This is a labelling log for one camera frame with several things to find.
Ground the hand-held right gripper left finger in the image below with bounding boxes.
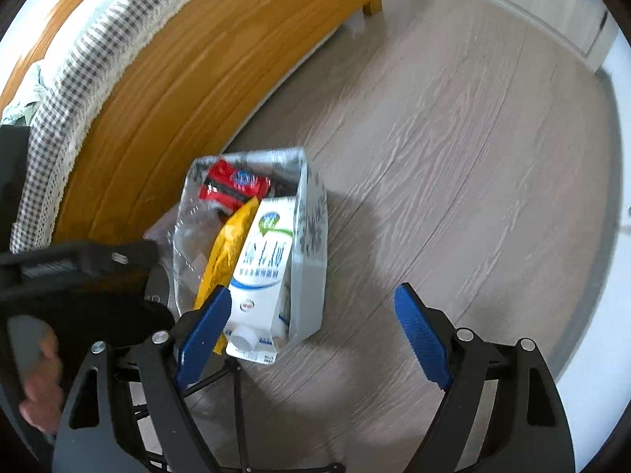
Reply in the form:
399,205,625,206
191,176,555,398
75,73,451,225
52,285,232,473

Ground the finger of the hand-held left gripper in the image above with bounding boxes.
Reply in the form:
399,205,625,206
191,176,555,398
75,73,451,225
0,125,33,254
0,239,159,301

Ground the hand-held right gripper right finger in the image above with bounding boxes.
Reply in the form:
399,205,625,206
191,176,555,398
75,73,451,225
394,282,575,473

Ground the clear plastic bottle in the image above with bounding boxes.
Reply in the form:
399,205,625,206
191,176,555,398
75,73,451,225
170,202,222,316

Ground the white and blue milk carton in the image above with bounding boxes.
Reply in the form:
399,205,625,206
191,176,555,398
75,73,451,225
224,196,299,365

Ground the yellow snack wrapper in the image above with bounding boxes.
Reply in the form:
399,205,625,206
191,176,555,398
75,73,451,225
194,197,260,356

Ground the patterned trash bin with bag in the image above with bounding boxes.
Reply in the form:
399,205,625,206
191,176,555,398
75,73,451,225
168,146,329,350

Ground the red snack wrapper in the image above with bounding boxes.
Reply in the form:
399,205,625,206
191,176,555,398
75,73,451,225
198,156,272,208

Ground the person's left hand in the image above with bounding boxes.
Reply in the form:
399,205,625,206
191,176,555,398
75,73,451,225
20,328,66,434

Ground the black tripod stand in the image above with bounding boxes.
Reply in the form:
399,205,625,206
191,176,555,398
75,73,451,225
118,355,346,473

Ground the green lace-trimmed quilt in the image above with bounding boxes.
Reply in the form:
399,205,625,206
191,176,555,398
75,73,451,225
0,65,46,126

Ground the brown checkered blanket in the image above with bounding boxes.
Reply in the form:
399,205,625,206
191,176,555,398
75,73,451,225
10,0,247,252

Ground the white wardrobe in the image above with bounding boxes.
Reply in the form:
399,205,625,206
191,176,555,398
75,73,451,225
409,0,619,74

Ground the wooden bed frame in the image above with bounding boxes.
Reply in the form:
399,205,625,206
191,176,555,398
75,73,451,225
0,0,384,247

